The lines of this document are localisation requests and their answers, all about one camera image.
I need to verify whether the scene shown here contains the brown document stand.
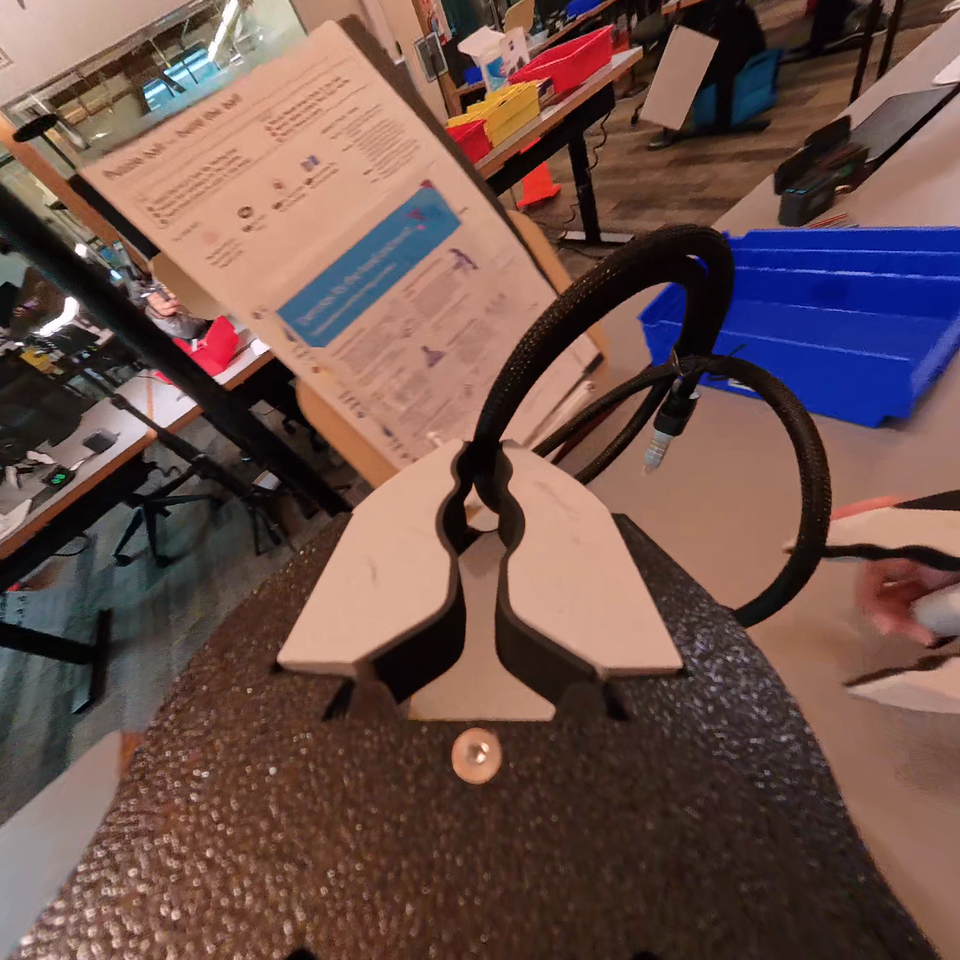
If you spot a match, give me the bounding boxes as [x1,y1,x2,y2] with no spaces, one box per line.
[148,210,610,490]

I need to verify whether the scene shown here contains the person's right hand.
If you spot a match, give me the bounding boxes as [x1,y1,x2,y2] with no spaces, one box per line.
[858,562,960,648]

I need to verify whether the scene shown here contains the dark laptop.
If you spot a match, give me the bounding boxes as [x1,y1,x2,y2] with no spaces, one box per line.
[846,81,960,165]

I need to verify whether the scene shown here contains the desk with black legs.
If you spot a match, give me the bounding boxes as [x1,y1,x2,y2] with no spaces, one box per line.
[448,45,646,246]

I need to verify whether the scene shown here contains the white board panel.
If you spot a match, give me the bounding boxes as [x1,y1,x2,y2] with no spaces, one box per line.
[639,24,721,134]

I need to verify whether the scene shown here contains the large blue plastic bin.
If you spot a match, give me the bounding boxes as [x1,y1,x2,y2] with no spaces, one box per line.
[637,225,960,429]

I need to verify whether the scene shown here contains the black electronic device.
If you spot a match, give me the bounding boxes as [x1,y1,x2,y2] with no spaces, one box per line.
[774,116,873,228]

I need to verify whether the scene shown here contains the orange traffic cone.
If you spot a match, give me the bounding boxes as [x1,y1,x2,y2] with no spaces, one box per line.
[516,159,563,210]

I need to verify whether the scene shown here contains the large red plastic bin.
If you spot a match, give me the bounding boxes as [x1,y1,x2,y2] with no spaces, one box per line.
[508,24,616,97]

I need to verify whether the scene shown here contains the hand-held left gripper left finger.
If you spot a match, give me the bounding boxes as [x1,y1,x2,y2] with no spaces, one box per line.
[277,438,470,702]

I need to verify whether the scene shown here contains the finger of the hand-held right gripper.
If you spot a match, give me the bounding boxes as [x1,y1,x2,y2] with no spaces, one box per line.
[783,491,960,571]
[843,652,960,714]

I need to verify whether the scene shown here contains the small red plastic bin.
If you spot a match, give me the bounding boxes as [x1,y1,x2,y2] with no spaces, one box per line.
[445,118,493,165]

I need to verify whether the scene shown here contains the black tripod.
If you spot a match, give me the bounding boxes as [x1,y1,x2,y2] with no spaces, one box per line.
[111,390,290,565]

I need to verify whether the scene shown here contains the black braided usb cable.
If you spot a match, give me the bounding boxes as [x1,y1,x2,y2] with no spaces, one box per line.
[461,223,834,630]

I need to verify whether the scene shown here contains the stack of yellow bins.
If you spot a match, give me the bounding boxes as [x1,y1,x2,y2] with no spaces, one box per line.
[466,81,543,149]

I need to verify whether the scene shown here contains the wooden edged desk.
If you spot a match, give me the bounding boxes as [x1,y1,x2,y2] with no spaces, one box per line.
[0,337,275,562]

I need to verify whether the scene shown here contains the white wipes container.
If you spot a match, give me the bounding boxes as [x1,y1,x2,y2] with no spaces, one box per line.
[456,28,508,93]

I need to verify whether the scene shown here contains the printed instruction sheet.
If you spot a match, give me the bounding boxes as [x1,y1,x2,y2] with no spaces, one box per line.
[78,18,601,481]

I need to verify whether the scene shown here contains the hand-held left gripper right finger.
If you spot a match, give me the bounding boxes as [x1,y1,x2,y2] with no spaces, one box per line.
[495,442,684,702]

